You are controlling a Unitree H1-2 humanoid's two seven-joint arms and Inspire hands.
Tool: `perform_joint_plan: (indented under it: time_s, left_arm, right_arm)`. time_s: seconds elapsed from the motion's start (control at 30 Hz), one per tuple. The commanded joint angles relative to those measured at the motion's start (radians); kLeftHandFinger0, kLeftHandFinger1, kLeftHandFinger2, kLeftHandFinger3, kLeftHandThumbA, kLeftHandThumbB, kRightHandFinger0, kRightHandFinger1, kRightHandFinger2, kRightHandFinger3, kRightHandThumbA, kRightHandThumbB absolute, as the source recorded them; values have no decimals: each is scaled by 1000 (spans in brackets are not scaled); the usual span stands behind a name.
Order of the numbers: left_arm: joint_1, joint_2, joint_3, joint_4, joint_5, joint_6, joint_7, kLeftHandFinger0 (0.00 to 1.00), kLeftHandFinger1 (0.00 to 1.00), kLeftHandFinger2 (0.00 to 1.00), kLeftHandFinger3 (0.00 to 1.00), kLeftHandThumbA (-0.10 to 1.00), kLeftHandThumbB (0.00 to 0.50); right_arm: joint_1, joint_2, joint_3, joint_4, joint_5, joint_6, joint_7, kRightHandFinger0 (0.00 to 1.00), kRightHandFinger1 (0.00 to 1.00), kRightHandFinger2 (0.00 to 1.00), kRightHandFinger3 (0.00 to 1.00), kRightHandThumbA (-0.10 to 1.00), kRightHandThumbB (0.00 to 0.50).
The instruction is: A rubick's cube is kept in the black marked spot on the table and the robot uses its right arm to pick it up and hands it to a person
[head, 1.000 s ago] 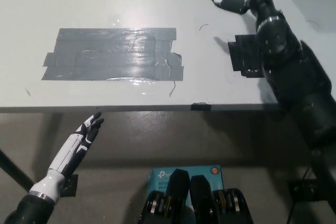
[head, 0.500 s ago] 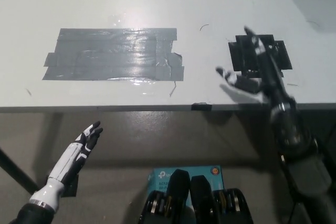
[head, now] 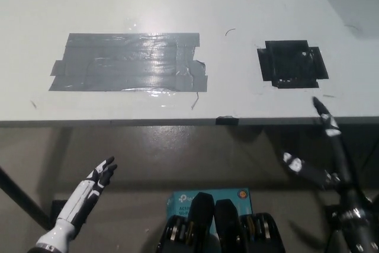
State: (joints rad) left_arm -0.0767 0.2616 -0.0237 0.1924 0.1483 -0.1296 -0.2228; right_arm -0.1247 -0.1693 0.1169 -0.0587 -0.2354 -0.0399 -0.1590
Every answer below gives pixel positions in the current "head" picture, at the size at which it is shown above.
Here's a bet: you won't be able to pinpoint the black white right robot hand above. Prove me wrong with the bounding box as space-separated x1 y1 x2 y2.
282 96 374 217

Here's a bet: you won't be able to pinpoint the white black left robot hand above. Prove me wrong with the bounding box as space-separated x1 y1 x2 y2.
36 156 118 250

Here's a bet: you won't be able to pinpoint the black robot body blocks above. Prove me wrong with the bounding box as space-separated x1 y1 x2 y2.
156 192 287 253

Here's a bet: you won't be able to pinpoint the black table foot plate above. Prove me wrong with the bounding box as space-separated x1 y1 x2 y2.
323 204 341 230

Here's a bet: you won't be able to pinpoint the black diagonal table leg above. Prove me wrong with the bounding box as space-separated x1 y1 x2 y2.
0 165 50 230

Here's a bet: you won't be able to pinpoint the black tape square mark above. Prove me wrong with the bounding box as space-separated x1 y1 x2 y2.
256 39 330 89

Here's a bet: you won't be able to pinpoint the teal router cardboard box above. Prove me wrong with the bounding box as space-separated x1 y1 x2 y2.
165 188 254 221

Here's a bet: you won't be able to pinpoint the grey duct tape patch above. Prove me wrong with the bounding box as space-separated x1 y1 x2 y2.
49 32 209 93

